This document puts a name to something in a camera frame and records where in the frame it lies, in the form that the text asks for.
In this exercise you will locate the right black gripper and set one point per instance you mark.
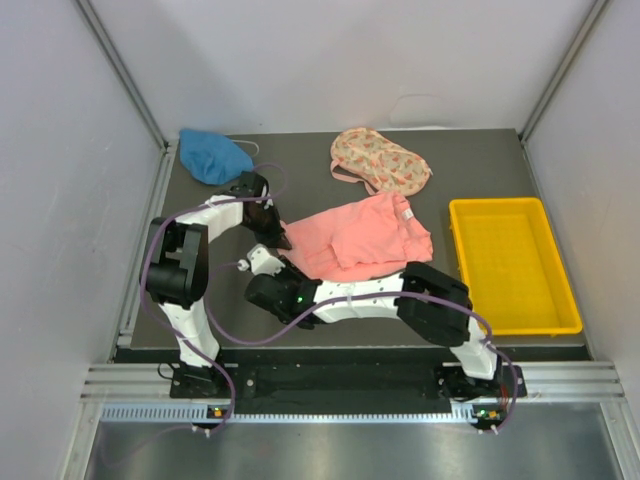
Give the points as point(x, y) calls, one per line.
point(290, 271)

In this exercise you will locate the blue cloth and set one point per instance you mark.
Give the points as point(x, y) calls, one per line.
point(215, 159)

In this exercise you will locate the pink t shirt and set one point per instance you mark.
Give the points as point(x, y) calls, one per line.
point(359, 241)

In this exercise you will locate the yellow plastic tray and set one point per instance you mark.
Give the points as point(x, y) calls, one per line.
point(508, 257)

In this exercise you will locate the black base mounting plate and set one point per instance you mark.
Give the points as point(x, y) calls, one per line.
point(365, 388)

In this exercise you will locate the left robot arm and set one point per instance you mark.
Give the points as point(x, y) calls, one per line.
point(175, 274)

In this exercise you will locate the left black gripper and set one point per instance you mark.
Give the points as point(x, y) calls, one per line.
point(274, 237)

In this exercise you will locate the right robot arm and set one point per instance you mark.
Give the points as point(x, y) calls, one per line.
point(432, 304)

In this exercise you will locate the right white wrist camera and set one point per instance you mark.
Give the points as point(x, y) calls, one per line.
point(259, 260)

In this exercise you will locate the floral patterned cloth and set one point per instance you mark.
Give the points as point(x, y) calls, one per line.
point(363, 155)

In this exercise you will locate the slotted cable duct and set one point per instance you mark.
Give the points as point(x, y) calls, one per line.
point(206, 414)

